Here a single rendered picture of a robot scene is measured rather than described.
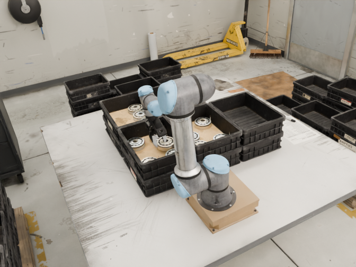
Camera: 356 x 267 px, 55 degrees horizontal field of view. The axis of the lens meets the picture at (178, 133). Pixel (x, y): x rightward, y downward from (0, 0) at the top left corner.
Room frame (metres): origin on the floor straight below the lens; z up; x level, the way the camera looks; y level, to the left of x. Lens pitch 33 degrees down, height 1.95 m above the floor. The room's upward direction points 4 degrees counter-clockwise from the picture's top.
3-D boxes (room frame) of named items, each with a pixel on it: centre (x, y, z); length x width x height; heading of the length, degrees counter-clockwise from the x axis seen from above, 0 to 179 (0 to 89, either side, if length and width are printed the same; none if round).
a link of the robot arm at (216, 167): (1.20, -0.16, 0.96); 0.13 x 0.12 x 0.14; 112
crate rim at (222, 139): (1.68, -0.14, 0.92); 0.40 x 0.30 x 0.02; 24
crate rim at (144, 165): (1.56, 0.13, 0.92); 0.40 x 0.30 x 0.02; 24
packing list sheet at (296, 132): (1.90, -0.75, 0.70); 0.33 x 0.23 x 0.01; 25
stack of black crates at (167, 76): (3.51, 0.15, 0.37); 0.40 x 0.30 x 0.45; 116
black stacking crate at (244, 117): (1.80, -0.42, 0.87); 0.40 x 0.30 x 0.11; 24
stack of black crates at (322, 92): (2.96, -1.38, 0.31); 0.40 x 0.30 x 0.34; 25
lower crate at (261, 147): (1.80, -0.42, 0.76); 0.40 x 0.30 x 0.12; 24
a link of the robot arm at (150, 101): (1.49, 0.09, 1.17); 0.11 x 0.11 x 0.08; 22
